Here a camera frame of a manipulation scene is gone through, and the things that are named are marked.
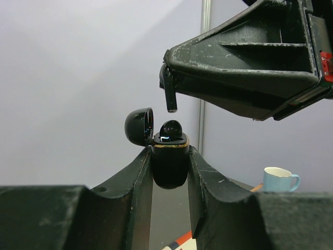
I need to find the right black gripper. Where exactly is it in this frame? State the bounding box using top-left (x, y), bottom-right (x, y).
top-left (163, 1), bottom-right (332, 120)

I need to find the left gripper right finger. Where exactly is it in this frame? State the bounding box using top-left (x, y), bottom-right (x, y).
top-left (188, 147), bottom-right (332, 249)

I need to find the black oval earbud case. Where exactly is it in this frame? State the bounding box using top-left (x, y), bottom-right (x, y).
top-left (124, 108), bottom-right (189, 190)

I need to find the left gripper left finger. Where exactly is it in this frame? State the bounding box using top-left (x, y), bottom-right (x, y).
top-left (1, 147), bottom-right (153, 249)

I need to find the black stem earbud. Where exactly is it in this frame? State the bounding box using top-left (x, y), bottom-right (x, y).
top-left (159, 120), bottom-right (183, 142)
top-left (159, 64), bottom-right (177, 113)

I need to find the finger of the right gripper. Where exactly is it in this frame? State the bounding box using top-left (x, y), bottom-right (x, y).
top-left (173, 74), bottom-right (288, 121)

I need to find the colourful patterned placemat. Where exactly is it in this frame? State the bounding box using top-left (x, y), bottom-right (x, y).
top-left (156, 183), bottom-right (263, 250)

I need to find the light blue mug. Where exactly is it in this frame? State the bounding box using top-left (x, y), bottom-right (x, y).
top-left (262, 167), bottom-right (300, 192)

